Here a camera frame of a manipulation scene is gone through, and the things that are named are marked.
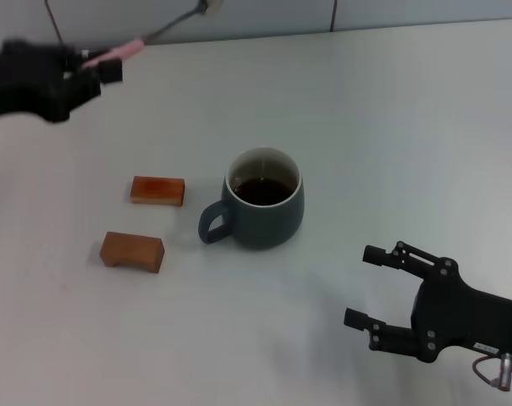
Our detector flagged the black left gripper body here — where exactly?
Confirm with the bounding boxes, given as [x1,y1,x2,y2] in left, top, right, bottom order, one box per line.
[0,40,102,124]

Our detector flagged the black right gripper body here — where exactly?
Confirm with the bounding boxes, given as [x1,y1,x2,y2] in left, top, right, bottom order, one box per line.
[410,255,512,367]

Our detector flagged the pink handled metal spoon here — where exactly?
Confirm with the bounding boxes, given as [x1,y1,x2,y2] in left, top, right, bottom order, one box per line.
[80,0,223,69]

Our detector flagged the grey ceramic cup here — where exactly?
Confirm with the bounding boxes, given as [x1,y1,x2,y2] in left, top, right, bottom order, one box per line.
[197,145,306,250]

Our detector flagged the flat wooden block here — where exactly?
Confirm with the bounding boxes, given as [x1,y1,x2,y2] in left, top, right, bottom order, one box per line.
[129,176,186,207]

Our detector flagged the dark coffee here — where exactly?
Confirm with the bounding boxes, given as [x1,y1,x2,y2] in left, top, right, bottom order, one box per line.
[232,177,298,207]

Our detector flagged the arched wooden block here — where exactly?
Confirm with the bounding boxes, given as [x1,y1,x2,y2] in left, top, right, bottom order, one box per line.
[99,230,166,275]

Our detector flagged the right gripper cable connector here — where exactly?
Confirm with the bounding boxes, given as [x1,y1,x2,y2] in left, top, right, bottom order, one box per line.
[471,353,512,391]

